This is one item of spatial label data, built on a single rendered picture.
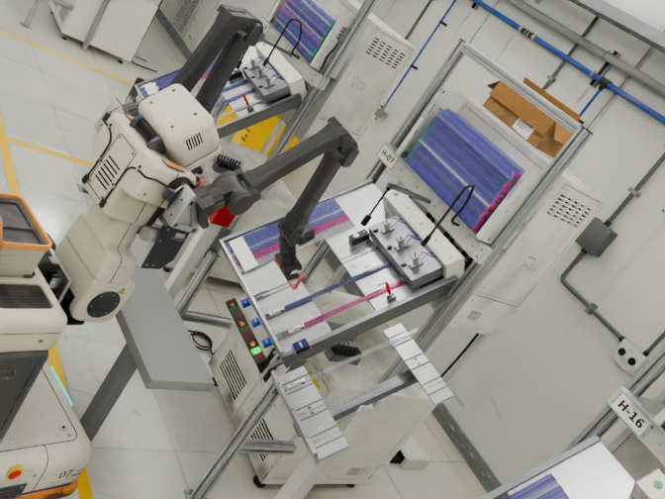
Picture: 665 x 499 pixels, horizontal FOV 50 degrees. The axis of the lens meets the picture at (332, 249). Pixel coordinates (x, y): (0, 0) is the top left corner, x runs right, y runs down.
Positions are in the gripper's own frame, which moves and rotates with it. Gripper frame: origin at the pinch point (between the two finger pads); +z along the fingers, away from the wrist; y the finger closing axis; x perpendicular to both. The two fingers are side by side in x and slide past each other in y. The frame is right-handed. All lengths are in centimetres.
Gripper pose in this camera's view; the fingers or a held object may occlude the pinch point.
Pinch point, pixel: (289, 279)
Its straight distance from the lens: 256.7
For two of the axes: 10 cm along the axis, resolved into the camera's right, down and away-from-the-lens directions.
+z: 0.0, 7.5, 6.6
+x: -9.1, 2.8, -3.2
